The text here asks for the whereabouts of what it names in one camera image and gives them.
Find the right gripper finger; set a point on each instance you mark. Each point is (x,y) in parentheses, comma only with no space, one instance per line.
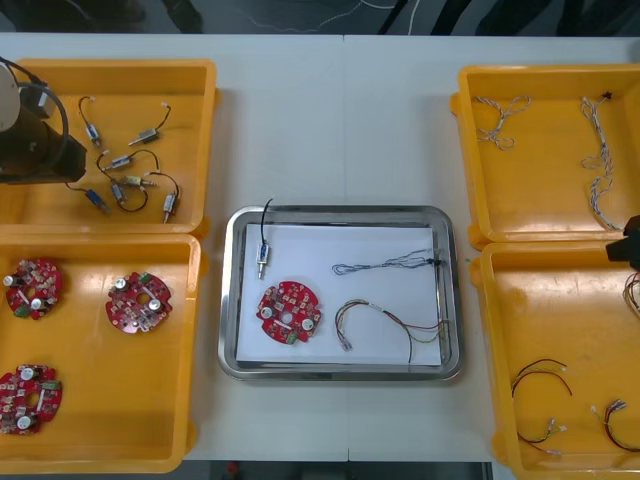
(634,226)
(622,254)

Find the round red circuit board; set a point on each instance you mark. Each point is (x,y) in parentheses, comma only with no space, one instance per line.
(45,285)
(130,310)
(300,300)
(15,395)

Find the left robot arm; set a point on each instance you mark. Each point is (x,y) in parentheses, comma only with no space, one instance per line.
(10,100)

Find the white paper sheet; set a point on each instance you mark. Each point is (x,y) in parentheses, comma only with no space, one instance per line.
(310,245)

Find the yellow-orange plastic bin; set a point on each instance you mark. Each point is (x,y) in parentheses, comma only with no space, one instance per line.
(565,310)
(545,165)
(100,375)
(60,210)

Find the metal solenoid with blue label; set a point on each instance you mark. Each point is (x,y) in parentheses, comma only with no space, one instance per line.
(262,255)

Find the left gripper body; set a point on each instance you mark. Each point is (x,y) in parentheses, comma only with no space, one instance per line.
(67,160)

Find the steel tray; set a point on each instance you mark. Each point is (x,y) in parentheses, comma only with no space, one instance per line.
(227,300)

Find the pile of metal solenoids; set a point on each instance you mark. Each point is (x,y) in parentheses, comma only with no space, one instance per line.
(147,135)

